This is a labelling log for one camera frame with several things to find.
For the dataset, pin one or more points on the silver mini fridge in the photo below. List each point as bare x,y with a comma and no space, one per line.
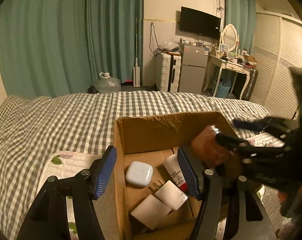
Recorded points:
193,68

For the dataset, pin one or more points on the white louvered wardrobe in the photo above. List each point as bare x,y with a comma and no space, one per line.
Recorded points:
277,48

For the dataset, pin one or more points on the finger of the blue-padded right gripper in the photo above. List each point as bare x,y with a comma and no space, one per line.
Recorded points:
246,217

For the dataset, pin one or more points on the light blue earbuds case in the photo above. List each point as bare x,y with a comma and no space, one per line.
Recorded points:
139,174

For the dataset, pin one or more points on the white floral quilted mat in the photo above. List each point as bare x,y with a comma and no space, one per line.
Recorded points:
66,164

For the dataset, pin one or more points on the grey checked bed sheet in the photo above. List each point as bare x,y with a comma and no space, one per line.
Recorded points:
31,131

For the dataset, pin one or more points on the white ribbed suitcase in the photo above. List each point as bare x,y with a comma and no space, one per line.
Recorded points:
167,72

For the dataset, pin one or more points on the brown glass jar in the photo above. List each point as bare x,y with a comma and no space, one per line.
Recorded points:
214,156

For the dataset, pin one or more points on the white tube red cap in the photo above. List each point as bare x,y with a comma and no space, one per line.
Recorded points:
173,168

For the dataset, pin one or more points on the large green curtain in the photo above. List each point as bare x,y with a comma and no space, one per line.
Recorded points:
59,47

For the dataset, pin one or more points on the blue laundry basket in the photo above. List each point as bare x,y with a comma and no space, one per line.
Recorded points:
223,89

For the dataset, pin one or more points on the dark suitcase by wardrobe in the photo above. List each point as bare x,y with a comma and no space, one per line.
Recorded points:
251,84

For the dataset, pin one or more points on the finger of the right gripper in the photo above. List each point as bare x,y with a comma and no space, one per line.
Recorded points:
235,143
273,125

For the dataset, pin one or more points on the white power bank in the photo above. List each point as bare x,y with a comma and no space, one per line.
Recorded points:
150,212

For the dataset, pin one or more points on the person's hand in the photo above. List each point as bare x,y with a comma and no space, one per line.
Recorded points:
288,197

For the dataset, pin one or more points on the black wall television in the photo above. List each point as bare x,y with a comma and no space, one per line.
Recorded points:
200,23

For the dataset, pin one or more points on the small green window curtain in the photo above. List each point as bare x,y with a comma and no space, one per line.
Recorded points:
242,15

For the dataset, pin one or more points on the white oval vanity mirror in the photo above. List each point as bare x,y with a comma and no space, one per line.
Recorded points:
229,38

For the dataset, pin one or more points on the white dressing table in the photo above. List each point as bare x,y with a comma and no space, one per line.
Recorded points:
216,63

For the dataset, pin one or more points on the white USB wall charger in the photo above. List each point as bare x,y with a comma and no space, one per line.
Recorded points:
170,195

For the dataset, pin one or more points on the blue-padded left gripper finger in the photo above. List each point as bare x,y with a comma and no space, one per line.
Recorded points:
47,216

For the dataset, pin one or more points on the clear water jug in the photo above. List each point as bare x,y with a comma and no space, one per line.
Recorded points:
107,84

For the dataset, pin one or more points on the brown cardboard box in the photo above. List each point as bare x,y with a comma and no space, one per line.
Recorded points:
151,139

